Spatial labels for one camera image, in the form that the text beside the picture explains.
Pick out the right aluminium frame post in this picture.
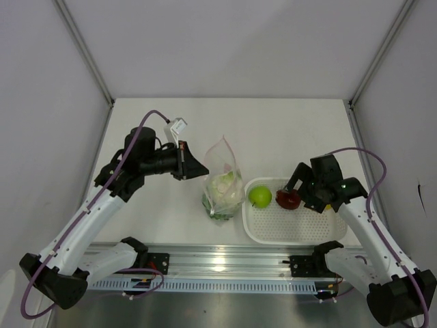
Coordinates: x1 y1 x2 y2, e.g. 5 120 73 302
348 0 419 109

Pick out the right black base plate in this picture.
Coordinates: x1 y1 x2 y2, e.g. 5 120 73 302
282 255 333 277

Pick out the aluminium frame post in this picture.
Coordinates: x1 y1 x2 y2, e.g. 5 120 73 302
348 0 419 109
52 0 115 108

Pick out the pale green cabbage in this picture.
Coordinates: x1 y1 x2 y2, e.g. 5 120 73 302
206 172 244 205

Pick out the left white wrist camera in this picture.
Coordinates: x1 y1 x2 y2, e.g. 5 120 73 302
164 118 187 146

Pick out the white perforated plastic basket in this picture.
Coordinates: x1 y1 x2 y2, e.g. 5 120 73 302
241 176 349 244

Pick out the aluminium mounting rail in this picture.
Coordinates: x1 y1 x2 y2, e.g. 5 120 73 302
85 244 376 281

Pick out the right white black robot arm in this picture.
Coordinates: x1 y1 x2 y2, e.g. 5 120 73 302
284 153 436 327

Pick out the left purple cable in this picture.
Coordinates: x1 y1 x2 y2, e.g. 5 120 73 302
20 109 171 318

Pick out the clear pink zip top bag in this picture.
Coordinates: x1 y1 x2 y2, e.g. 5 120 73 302
201 137 245 223

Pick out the green lettuce leaf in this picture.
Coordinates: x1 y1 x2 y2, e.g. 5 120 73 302
201 194 238 221

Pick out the white slotted cable duct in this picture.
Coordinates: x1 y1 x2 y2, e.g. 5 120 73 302
89 275 317 295

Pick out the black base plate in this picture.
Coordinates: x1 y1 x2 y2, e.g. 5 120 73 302
115 252 170 275
282 255 333 277

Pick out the left aluminium frame post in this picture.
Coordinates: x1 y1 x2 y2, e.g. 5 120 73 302
52 0 115 108

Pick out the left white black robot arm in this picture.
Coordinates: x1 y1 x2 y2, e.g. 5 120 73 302
19 127 209 310

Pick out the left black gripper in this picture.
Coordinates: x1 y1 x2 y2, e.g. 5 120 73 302
141 140 209 180

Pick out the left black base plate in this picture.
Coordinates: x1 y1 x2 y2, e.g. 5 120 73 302
115 252 170 275

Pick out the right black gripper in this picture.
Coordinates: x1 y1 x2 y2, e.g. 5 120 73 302
282 163 326 213

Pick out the green apple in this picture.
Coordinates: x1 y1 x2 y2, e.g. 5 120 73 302
248 185 272 208

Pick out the red apple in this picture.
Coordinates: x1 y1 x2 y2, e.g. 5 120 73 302
275 189 301 210

